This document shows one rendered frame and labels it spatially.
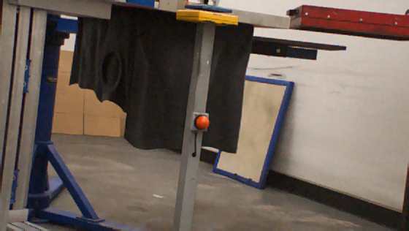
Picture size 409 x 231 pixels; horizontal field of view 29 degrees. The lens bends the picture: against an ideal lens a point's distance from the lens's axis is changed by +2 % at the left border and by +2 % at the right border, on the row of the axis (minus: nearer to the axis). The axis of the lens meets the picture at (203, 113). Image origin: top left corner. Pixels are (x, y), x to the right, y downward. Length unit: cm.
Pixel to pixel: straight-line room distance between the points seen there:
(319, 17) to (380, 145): 140
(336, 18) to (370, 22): 15
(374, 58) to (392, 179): 72
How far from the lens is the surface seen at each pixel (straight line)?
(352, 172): 487
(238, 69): 260
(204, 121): 217
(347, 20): 351
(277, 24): 256
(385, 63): 473
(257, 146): 544
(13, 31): 207
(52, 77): 370
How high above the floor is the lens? 83
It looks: 4 degrees down
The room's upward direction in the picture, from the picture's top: 7 degrees clockwise
